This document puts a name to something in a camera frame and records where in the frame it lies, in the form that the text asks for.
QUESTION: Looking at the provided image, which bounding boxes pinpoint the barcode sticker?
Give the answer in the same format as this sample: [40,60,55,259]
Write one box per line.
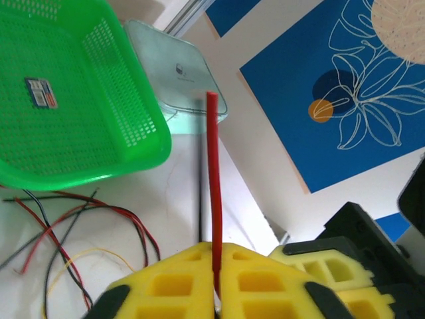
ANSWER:
[25,78,59,109]

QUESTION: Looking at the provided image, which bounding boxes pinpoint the green basket with barcode sticker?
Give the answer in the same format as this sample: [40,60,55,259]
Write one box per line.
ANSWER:
[0,0,173,192]

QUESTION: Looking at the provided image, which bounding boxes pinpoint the yellow cable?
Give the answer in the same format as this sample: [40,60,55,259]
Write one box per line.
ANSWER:
[42,248,135,318]

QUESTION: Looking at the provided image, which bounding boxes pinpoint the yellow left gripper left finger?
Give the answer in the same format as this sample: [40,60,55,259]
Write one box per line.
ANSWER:
[82,241,215,319]

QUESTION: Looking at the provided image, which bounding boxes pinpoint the aluminium side rail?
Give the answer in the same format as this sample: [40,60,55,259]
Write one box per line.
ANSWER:
[217,132,290,249]

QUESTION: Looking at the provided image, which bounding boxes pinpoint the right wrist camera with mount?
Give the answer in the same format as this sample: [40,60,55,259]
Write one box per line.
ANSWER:
[397,154,425,249]

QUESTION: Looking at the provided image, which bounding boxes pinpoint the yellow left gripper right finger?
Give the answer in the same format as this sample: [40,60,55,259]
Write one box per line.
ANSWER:
[217,242,355,319]

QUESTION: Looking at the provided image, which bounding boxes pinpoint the blue floral wall poster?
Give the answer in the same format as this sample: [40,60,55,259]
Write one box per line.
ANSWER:
[238,0,425,195]
[375,212,413,244]
[205,0,263,38]

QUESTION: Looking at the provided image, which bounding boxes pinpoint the aluminium frame post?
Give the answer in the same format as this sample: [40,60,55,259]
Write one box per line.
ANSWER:
[155,0,216,38]

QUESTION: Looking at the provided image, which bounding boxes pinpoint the red and black wires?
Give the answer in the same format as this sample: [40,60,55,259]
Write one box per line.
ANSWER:
[0,232,46,270]
[19,202,149,275]

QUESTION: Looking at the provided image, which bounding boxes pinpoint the black cable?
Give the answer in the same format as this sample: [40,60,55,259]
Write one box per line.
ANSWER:
[2,187,100,203]
[44,189,100,319]

